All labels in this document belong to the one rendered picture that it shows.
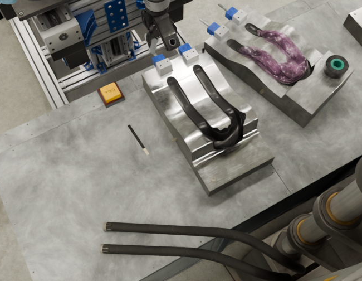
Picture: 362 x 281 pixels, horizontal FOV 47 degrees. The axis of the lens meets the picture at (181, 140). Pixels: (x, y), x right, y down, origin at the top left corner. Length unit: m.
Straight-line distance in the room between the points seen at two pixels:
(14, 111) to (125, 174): 1.31
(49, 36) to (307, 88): 0.93
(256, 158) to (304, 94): 0.29
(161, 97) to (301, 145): 0.54
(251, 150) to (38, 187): 0.75
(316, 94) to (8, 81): 1.89
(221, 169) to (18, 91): 1.62
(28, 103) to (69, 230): 1.33
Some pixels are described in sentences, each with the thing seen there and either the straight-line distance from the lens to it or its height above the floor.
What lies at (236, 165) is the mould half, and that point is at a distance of 1.42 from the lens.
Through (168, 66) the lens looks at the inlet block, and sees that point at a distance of 1.51.
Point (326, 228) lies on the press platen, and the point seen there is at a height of 1.27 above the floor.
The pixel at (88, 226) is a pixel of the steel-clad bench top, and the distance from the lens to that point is 1.44.
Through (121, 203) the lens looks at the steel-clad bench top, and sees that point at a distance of 1.44.
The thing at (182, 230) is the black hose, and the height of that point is 0.89.
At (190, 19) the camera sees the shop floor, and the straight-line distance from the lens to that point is 2.85.
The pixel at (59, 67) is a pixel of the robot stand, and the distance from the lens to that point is 2.46.
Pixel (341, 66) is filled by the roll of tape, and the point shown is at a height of 0.94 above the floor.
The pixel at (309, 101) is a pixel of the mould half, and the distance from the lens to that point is 1.52.
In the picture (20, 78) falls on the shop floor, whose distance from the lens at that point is 2.75.
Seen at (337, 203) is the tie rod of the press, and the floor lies 1.34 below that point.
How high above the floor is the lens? 2.18
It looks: 66 degrees down
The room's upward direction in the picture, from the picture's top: straight up
